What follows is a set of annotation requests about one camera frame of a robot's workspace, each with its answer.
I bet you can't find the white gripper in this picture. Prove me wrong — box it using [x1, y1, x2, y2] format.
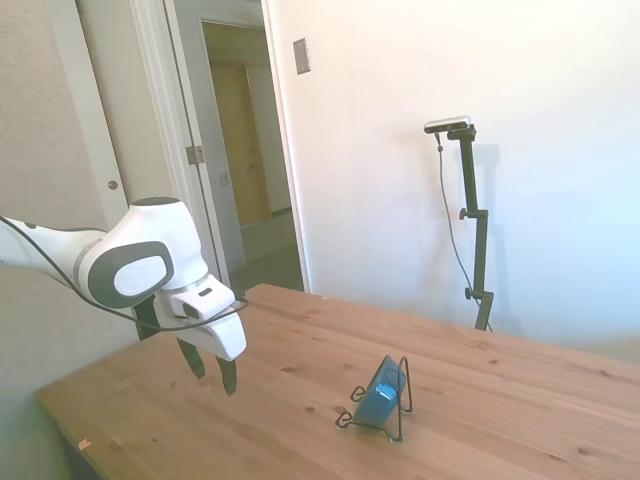
[155, 280, 249, 398]

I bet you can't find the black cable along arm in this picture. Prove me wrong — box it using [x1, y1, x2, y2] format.
[0, 214, 253, 332]

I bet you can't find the white open door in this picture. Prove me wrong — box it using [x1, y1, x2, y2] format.
[47, 0, 247, 287]

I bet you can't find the black wire dish rack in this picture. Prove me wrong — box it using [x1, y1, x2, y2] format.
[334, 355, 416, 443]

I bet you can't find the wooden hallway door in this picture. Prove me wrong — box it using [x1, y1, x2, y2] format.
[209, 62, 275, 232]

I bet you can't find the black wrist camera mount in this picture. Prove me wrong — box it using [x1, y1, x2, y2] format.
[131, 294, 162, 342]

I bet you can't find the silver exterior camera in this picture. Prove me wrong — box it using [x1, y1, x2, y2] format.
[423, 114, 474, 136]

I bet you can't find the black camera stand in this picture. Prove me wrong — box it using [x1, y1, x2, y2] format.
[445, 124, 497, 332]

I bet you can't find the grey wall switch plate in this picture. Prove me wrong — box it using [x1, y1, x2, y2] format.
[292, 36, 313, 77]

